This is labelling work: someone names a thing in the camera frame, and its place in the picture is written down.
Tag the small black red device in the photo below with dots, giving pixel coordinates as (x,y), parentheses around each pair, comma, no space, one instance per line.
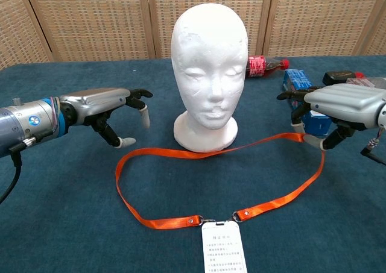
(337,77)

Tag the blue carpet table cover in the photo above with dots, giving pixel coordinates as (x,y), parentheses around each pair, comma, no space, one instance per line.
(75,209)

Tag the cola bottle red label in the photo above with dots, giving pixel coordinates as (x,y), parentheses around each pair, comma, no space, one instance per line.
(259,66)

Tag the white mannequin head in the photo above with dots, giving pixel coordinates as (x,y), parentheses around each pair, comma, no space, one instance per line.
(208,74)

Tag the clear box red parts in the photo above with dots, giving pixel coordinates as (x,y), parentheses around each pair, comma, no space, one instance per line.
(368,81)

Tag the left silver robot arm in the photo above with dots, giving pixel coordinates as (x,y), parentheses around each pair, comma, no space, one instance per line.
(24,122)

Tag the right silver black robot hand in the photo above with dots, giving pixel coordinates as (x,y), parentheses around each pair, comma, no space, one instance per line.
(346,102)

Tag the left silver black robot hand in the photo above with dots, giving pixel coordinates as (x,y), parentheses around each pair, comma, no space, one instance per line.
(93,99)

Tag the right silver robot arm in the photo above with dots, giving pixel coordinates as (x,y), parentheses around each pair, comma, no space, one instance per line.
(383,119)

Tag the blue cookie box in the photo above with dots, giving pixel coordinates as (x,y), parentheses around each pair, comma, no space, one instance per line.
(297,78)

